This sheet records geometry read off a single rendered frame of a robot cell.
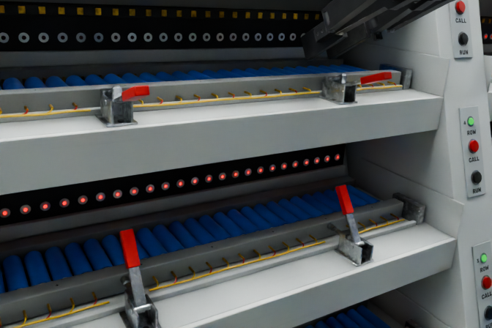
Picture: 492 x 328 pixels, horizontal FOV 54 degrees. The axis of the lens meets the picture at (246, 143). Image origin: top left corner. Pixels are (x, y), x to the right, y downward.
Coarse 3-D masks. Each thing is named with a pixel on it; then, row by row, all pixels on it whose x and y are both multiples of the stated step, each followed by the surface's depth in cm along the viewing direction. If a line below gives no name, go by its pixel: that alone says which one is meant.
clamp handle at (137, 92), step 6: (114, 90) 42; (120, 90) 43; (126, 90) 39; (132, 90) 37; (138, 90) 37; (144, 90) 37; (114, 96) 43; (120, 96) 41; (126, 96) 39; (132, 96) 37; (138, 96) 37; (144, 96) 38; (114, 102) 42; (120, 102) 42
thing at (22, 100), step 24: (336, 72) 62; (360, 72) 63; (0, 96) 41; (24, 96) 42; (48, 96) 43; (72, 96) 44; (96, 96) 45; (168, 96) 49; (192, 96) 51; (216, 96) 51; (240, 96) 54; (264, 96) 53
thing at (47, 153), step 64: (0, 64) 53; (64, 64) 56; (384, 64) 69; (448, 64) 62; (0, 128) 40; (64, 128) 41; (128, 128) 42; (192, 128) 45; (256, 128) 49; (320, 128) 54; (384, 128) 59; (0, 192) 38
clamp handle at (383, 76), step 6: (384, 72) 50; (390, 72) 51; (342, 78) 56; (360, 78) 53; (366, 78) 52; (372, 78) 52; (378, 78) 51; (384, 78) 50; (390, 78) 51; (348, 84) 55; (354, 84) 54
